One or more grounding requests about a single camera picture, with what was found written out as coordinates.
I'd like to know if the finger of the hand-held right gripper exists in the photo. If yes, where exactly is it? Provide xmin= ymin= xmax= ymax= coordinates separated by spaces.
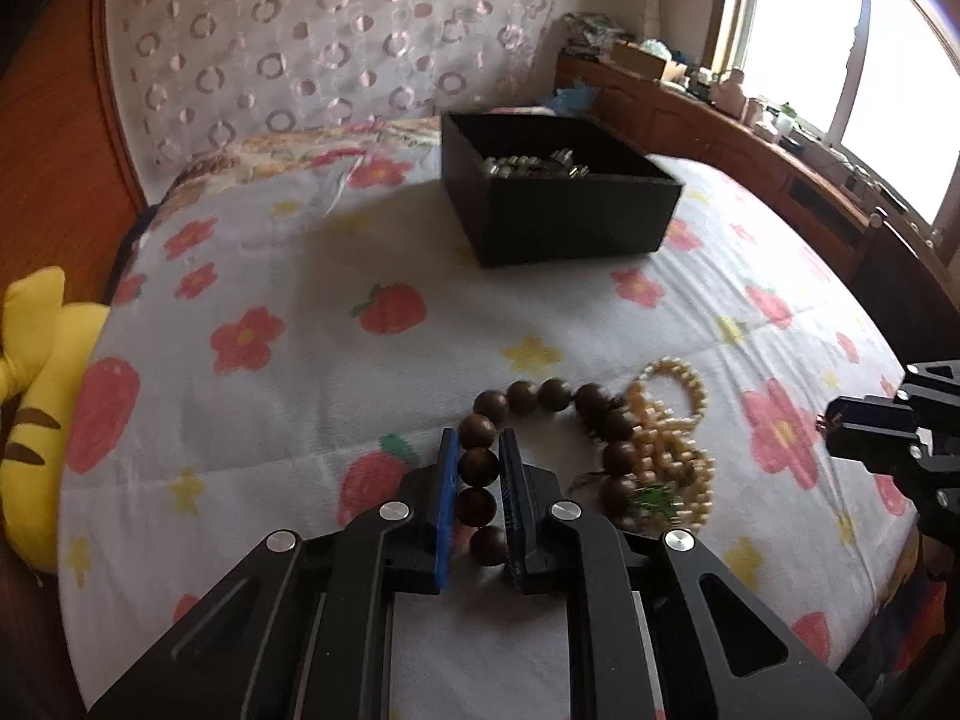
xmin=821 ymin=394 xmax=923 ymax=475
xmin=900 ymin=361 xmax=960 ymax=410

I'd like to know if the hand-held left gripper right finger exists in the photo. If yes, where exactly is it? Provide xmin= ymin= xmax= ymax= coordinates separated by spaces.
xmin=499 ymin=427 xmax=875 ymax=720

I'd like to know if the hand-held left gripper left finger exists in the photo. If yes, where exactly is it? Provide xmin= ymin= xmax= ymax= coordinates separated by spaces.
xmin=88 ymin=427 xmax=460 ymax=720

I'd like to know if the large brown bead bracelet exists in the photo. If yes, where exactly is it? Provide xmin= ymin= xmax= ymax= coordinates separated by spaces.
xmin=454 ymin=377 xmax=642 ymax=571

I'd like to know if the black box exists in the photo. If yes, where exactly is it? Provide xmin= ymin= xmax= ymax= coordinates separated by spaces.
xmin=440 ymin=111 xmax=685 ymax=269

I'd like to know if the white pearl bracelet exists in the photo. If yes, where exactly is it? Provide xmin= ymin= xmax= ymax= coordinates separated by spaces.
xmin=484 ymin=154 xmax=556 ymax=179

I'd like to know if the dark wooden chair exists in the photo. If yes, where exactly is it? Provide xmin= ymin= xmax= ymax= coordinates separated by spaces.
xmin=862 ymin=206 xmax=960 ymax=361

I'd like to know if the green pendant charm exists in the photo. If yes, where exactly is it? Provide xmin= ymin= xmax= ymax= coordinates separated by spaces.
xmin=630 ymin=486 xmax=676 ymax=520

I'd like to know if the strawberry print quilt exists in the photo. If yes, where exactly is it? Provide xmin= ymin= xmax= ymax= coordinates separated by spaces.
xmin=60 ymin=139 xmax=923 ymax=720

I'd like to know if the wooden side cabinet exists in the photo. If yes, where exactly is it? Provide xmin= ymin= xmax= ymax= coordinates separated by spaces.
xmin=555 ymin=52 xmax=960 ymax=293

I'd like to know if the window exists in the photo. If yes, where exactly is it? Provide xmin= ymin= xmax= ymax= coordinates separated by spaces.
xmin=705 ymin=0 xmax=960 ymax=233

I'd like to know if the blue bag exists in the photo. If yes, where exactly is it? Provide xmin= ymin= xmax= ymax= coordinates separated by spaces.
xmin=541 ymin=82 xmax=599 ymax=115

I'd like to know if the floral blanket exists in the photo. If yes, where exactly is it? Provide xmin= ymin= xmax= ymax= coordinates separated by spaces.
xmin=161 ymin=116 xmax=451 ymax=203

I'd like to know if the yellow plush toy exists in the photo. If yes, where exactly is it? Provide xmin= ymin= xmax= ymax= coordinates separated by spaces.
xmin=0 ymin=266 xmax=110 ymax=578

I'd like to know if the cardboard box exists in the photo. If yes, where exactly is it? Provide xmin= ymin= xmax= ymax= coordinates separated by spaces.
xmin=611 ymin=40 xmax=668 ymax=82

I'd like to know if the folded cloth stack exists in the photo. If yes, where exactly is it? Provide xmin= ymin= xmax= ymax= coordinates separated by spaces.
xmin=562 ymin=11 xmax=635 ymax=57

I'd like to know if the brown wooden wardrobe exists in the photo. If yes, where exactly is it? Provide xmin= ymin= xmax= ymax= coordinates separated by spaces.
xmin=0 ymin=0 xmax=151 ymax=316

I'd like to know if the cream bead bracelet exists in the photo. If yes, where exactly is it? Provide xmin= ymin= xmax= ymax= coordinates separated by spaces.
xmin=626 ymin=356 xmax=717 ymax=530

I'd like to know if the circle pattern wall curtain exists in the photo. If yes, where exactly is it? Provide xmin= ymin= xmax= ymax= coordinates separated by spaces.
xmin=101 ymin=0 xmax=560 ymax=181

